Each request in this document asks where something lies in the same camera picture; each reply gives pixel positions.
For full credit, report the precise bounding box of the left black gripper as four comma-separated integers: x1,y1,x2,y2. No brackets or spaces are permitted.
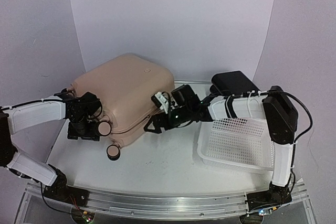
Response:
68,114,101,142

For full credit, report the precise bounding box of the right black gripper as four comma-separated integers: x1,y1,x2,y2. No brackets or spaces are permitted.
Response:
145,104,193,133

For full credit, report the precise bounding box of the pink hard-shell suitcase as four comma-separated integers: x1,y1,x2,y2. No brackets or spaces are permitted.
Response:
70,54,175,161

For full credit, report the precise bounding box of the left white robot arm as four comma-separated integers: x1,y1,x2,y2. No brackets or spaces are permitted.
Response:
1,90,103,201

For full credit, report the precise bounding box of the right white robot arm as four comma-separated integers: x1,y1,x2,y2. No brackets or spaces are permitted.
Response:
144,85,298,208

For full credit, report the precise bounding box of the white perforated plastic basket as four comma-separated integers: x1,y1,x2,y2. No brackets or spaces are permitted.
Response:
197,118,275,174

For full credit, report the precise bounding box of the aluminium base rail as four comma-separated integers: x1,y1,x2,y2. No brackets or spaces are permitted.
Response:
23,176,308,217

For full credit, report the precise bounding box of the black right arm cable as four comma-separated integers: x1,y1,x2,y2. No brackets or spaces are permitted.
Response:
272,90,313,141

